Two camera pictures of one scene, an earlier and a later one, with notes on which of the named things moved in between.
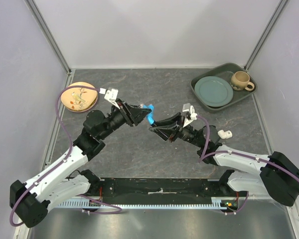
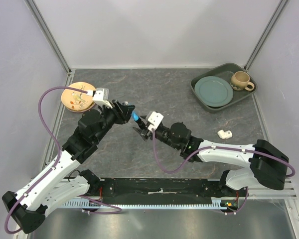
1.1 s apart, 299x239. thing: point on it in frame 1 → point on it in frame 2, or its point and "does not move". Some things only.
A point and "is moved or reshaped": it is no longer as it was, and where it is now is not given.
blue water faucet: (150, 115) is moved or reshaped
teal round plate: (214, 91) does not move
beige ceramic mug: (239, 80) does not move
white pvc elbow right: (224, 134) does not move
